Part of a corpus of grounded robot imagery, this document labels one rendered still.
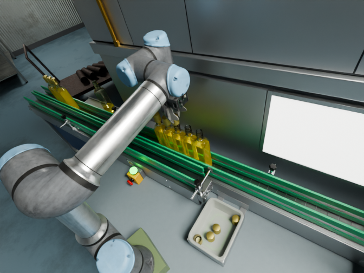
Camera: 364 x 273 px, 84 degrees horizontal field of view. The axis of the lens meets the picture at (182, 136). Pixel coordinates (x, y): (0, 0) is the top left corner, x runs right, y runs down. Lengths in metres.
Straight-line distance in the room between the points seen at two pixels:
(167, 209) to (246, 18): 0.91
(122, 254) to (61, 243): 1.56
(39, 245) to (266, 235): 2.01
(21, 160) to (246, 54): 0.68
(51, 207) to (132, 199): 0.77
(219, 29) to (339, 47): 0.33
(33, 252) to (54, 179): 2.02
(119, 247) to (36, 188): 0.41
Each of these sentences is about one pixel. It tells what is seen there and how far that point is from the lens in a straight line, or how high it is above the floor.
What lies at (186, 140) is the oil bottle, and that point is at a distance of 0.92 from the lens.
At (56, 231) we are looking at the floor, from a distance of 2.43.
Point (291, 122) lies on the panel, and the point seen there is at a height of 1.20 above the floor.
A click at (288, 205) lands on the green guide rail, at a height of 0.94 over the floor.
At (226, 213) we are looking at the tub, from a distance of 1.07.
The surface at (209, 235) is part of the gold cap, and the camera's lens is 0.99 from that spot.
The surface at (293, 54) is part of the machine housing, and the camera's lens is 0.70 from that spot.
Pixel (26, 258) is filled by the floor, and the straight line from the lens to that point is 2.51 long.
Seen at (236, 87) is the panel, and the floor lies 1.31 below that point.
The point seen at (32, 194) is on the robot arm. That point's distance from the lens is 0.51.
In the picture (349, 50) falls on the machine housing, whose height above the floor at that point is 1.46.
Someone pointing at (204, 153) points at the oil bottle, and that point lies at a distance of 0.92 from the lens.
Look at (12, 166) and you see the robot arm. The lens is 0.58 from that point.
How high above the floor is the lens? 1.77
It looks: 47 degrees down
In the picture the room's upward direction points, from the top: 16 degrees counter-clockwise
